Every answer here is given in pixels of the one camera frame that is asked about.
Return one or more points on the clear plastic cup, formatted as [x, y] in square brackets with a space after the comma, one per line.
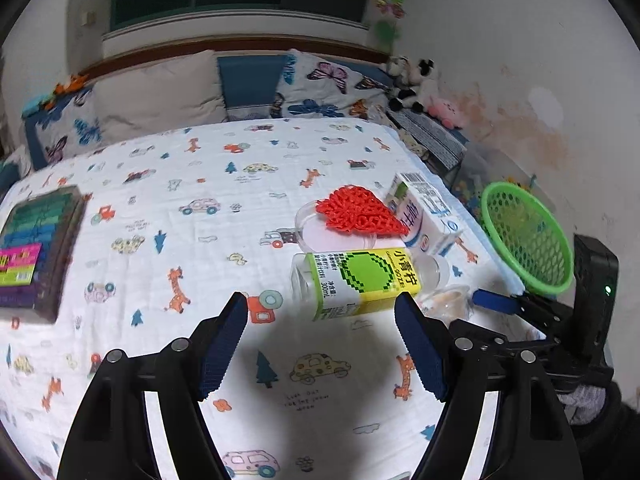
[310, 232]

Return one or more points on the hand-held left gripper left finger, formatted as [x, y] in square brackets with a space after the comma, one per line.
[222, 345]

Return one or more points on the small clear jelly cup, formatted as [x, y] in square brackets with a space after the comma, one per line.
[445, 302]

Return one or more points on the large butterfly print pillow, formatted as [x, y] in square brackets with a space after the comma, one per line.
[330, 85]

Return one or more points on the person's right forearm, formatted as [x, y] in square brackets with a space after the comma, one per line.
[582, 402]

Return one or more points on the pink plush toy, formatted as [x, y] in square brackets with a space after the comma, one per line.
[447, 110]

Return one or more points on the white blue milk carton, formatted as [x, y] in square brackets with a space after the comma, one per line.
[425, 215]

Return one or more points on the green plastic mesh basket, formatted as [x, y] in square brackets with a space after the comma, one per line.
[530, 240]

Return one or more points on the colourful hanging toy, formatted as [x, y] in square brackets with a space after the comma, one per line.
[390, 10]

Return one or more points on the clear bottle yellow-green label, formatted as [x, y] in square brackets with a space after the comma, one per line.
[360, 280]

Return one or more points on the beige pillow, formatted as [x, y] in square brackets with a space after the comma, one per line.
[155, 95]

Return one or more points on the wall switch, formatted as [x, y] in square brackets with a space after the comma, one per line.
[90, 17]

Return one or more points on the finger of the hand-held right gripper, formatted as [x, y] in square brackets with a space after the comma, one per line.
[492, 301]
[537, 346]

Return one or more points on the red woven heart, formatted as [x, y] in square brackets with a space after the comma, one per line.
[360, 210]

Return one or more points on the clear plastic storage box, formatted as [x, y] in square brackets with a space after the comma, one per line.
[490, 170]

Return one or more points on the small butterfly print pillow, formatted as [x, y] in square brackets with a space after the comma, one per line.
[65, 130]

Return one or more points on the blue cushion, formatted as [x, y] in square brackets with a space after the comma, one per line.
[250, 85]

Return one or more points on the dark box of coloured markers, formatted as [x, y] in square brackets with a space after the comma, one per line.
[35, 245]

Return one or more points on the cartoon printed blanket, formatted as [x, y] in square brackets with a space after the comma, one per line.
[200, 170]

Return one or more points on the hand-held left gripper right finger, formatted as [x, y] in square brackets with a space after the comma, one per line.
[420, 350]

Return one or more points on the black white plush cow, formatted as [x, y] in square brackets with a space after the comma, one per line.
[415, 82]

